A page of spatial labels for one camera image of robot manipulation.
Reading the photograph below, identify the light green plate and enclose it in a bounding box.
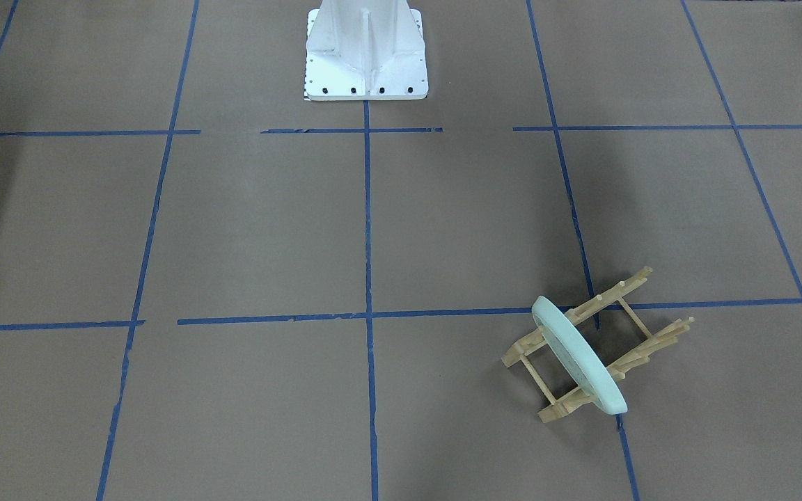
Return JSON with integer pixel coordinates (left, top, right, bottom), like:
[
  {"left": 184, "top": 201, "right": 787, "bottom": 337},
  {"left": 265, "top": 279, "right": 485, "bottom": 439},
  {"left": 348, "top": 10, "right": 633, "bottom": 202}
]
[{"left": 531, "top": 296, "right": 628, "bottom": 422}]

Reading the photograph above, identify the wooden dish rack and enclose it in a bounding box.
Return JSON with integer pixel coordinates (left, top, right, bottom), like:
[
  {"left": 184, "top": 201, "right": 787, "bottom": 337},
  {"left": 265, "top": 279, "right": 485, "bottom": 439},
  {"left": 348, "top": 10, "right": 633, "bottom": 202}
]
[{"left": 501, "top": 267, "right": 695, "bottom": 424}]

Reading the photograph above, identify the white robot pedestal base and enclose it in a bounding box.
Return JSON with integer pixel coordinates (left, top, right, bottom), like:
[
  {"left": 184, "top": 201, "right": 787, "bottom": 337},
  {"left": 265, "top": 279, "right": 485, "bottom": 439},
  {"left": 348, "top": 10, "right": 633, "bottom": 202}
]
[{"left": 304, "top": 1, "right": 430, "bottom": 102}]

